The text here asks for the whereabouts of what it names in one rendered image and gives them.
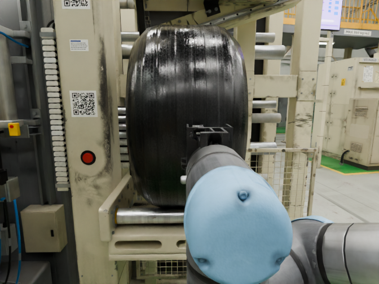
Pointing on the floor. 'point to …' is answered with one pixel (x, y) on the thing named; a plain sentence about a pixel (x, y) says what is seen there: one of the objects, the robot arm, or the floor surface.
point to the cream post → (91, 132)
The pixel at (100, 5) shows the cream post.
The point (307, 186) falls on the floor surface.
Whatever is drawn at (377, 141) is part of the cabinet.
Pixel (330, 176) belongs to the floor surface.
